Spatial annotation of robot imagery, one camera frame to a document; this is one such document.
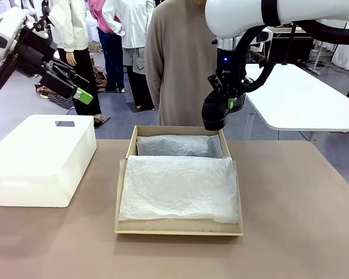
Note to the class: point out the mannequin white shirt grey shorts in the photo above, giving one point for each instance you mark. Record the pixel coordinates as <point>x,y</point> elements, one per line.
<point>133,23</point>

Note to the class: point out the dark rectangular label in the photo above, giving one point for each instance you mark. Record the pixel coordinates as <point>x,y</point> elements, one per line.
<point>64,123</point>

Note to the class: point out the mannequin pink top navy trousers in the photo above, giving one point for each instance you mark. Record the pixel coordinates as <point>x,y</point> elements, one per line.
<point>112,58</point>

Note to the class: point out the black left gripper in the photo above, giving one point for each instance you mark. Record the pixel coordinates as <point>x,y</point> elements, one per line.
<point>35,52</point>

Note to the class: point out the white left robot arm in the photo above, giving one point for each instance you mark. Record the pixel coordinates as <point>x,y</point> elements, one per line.
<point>3,29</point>

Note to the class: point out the white tissue paper sheet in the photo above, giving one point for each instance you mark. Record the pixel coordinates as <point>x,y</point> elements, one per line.
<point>177,186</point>

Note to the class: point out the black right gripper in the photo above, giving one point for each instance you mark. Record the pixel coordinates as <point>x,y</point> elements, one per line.
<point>228,72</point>

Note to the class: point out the person in beige sweater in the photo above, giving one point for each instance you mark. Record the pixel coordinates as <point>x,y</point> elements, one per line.
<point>180,58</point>

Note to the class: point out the pile of patterned clothes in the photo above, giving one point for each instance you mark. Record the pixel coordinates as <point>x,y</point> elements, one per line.
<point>58,100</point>

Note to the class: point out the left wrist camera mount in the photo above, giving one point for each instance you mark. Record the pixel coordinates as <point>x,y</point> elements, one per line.
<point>42,27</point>

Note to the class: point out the background workbench table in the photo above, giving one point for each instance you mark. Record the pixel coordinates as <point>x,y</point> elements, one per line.
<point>299,28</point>

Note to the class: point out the small background cardboard box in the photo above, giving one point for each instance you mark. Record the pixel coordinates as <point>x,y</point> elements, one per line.
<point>94,46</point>

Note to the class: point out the brown cardboard shoe box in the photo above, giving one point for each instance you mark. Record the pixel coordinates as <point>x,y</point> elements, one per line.
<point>163,227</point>

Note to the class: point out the white plastic storage box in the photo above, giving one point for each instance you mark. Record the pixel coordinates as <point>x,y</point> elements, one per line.
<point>37,157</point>

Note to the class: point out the black vertical pole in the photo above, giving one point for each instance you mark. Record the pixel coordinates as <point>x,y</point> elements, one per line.
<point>288,49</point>

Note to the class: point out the white draped background table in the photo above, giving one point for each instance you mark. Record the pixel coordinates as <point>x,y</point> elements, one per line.
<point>346,58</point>

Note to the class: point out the mannequin white jacket black trousers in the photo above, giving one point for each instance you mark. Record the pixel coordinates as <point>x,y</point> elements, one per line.
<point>72,29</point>

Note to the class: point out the mannequin floor base plate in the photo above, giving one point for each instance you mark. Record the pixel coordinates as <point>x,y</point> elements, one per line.
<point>102,122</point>
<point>133,107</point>

